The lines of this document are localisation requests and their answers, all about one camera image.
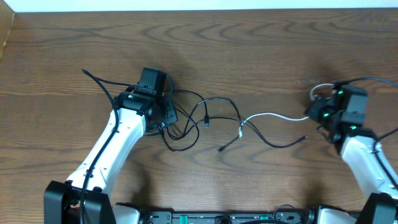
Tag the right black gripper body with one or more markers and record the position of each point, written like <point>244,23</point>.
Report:
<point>323,112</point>

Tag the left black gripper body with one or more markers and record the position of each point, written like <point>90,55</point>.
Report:
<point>170,112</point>

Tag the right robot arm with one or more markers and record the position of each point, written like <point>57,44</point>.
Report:
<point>342,115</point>

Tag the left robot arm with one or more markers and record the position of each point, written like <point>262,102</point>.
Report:
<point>85,196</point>

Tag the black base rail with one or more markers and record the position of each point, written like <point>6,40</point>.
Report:
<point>299,216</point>

